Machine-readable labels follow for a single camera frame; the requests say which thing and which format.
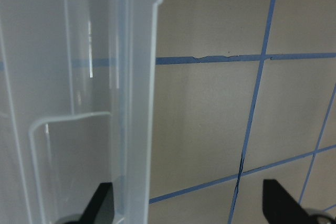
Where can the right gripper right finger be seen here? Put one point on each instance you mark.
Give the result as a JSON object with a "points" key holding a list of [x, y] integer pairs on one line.
{"points": [[279, 206]]}

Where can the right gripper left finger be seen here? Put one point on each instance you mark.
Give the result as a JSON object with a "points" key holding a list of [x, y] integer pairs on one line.
{"points": [[100, 208]]}

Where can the clear plastic box lid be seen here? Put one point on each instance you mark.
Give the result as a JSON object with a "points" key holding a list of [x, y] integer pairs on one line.
{"points": [[77, 89]]}

